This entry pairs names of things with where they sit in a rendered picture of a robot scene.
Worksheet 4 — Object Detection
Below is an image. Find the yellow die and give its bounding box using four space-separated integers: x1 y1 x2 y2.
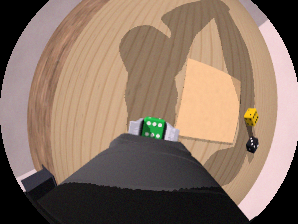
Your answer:
244 108 259 126

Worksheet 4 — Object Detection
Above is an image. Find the green die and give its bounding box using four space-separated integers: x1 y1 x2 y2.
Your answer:
142 117 166 139

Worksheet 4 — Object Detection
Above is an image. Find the tan square mat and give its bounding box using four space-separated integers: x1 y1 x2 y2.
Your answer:
175 58 241 143

